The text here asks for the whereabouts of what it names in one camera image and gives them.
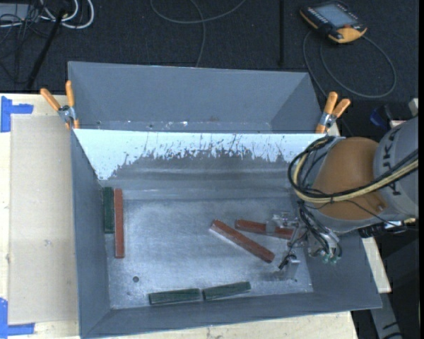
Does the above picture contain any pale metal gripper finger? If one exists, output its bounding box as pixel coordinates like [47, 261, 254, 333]
[278, 253, 302, 282]
[266, 213, 295, 234]

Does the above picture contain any red-brown flat block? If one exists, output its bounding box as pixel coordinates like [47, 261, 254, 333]
[113, 188, 126, 259]
[234, 218, 295, 240]
[209, 219, 276, 264]

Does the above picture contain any dark green flat block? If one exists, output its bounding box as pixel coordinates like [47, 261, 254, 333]
[148, 287, 204, 306]
[201, 281, 252, 301]
[102, 186, 115, 234]

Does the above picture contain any grey metal bin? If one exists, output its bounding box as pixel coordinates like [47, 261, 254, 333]
[66, 60, 384, 339]

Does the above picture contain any pale flat board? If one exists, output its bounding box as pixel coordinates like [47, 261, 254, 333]
[7, 114, 80, 326]

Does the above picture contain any black cylinder on white bracket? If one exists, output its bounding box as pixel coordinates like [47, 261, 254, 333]
[358, 222, 411, 239]

